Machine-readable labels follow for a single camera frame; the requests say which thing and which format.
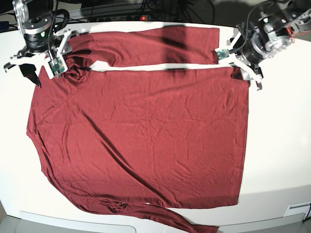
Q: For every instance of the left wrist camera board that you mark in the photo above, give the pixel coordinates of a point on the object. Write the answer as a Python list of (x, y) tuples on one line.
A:
[(222, 54)]

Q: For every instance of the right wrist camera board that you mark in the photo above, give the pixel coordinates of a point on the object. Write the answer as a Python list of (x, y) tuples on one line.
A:
[(57, 67)]

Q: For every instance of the white power strip red switch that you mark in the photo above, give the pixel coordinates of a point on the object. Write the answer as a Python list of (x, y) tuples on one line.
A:
[(121, 18)]

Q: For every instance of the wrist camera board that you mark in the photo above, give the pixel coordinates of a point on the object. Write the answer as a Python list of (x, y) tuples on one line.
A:
[(57, 67), (222, 54)]

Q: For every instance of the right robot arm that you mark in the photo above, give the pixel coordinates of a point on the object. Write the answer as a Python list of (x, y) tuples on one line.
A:
[(39, 21)]

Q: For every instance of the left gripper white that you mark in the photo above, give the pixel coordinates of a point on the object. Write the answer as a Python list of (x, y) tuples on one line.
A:
[(248, 70)]

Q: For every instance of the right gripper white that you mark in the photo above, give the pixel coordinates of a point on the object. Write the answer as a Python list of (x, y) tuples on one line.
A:
[(28, 62)]

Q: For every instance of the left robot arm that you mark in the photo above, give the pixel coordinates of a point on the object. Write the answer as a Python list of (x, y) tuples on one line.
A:
[(272, 33)]

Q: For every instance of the dark red long-sleeve shirt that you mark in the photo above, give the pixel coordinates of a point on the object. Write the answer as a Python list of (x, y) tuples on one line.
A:
[(142, 143)]

